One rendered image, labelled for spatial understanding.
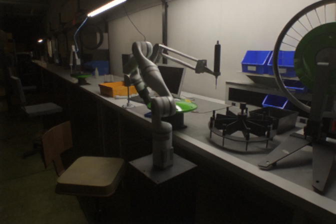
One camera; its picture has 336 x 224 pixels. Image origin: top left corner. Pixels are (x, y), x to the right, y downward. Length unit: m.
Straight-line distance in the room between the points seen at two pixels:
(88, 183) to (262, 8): 1.80
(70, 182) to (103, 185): 0.21
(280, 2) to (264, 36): 0.27
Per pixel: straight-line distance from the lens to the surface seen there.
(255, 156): 1.09
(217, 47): 1.35
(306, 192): 0.92
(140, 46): 1.23
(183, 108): 1.23
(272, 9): 1.96
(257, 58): 1.97
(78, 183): 1.47
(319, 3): 1.20
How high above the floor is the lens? 1.38
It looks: 12 degrees down
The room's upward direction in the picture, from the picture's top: straight up
